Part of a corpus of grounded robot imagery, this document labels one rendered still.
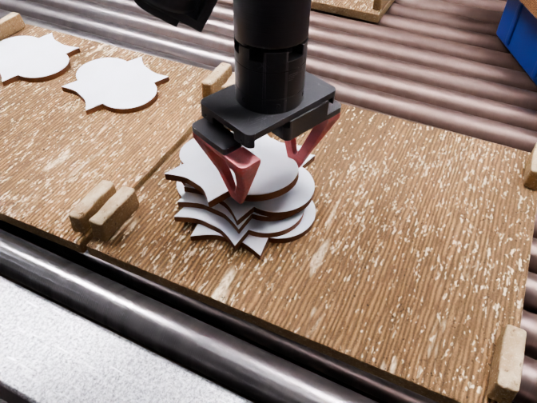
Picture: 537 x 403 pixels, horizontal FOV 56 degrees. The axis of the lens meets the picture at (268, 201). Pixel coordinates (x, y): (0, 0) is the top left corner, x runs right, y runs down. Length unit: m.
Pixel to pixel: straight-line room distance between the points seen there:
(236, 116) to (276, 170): 0.11
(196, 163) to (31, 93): 0.33
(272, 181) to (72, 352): 0.24
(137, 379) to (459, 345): 0.28
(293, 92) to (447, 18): 0.64
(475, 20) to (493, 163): 0.42
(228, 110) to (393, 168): 0.26
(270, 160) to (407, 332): 0.21
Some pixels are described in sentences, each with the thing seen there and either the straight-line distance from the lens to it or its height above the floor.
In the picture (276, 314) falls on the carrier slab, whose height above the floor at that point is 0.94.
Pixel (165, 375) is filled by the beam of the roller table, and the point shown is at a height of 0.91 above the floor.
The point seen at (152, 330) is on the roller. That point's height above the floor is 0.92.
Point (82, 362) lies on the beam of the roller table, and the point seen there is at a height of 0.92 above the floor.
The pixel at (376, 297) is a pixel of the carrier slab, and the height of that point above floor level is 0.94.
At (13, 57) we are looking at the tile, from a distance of 0.87.
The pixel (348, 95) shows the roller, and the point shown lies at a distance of 0.76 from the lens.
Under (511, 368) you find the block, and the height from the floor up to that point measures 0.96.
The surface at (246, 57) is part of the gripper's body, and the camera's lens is 0.39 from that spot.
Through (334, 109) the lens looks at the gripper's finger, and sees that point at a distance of 0.45.
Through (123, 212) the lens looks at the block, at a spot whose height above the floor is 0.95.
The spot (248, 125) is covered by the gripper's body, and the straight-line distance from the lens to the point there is 0.40.
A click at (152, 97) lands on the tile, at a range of 0.71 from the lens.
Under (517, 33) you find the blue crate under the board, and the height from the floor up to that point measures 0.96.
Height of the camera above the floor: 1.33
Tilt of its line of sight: 45 degrees down
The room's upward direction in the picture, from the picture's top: straight up
